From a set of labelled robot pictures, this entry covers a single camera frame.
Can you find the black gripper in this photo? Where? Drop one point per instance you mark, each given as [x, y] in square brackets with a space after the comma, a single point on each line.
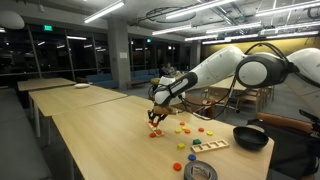
[157, 116]

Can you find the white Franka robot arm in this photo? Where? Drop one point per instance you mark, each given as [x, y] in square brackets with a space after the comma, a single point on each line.
[213, 68]

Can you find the round yellow block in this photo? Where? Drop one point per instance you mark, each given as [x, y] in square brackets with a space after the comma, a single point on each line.
[209, 133]
[178, 130]

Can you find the square yellow block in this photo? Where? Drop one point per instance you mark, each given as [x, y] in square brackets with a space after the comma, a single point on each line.
[181, 145]
[184, 127]

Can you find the green block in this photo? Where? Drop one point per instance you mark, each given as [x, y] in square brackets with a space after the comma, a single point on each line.
[197, 141]

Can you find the round red block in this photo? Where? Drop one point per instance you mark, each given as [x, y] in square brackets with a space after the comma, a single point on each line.
[201, 129]

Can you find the round blue block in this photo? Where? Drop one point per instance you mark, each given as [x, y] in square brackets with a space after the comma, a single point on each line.
[191, 157]

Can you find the yellow stool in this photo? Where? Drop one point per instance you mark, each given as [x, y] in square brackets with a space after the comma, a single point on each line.
[154, 81]

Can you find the blue sofa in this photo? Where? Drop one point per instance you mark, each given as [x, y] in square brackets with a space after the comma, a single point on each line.
[144, 74]
[101, 80]

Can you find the seated person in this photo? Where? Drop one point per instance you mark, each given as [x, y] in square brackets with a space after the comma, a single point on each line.
[168, 68]

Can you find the wooden slotted tray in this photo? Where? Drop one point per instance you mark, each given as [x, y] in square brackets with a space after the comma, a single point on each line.
[210, 145]

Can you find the white paper sign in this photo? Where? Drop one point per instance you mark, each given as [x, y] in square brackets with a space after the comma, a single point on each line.
[123, 55]

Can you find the green exit sign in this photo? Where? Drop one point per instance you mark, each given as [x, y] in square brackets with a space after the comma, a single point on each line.
[48, 27]
[148, 40]

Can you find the white plate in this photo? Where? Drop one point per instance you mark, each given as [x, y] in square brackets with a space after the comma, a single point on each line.
[81, 85]

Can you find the light wooden table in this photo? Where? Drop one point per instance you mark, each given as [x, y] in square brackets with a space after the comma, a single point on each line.
[66, 98]
[43, 83]

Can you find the black bowl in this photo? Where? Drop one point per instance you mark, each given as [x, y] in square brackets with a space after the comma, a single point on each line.
[250, 137]

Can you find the light wooden chair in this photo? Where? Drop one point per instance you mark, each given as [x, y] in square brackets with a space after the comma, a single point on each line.
[249, 97]
[270, 92]

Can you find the brown leather chair top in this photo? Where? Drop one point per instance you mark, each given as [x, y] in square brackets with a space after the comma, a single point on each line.
[283, 121]

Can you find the dark gray chair back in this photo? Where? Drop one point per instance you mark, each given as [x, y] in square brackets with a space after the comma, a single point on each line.
[293, 156]

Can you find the white pendant lamp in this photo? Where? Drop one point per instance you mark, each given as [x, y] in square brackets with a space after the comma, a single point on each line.
[10, 19]

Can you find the tan wrist mount plate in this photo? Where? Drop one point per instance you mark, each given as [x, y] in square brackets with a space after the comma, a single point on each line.
[163, 110]

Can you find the gray duct tape roll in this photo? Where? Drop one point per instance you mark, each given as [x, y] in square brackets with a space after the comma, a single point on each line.
[190, 171]

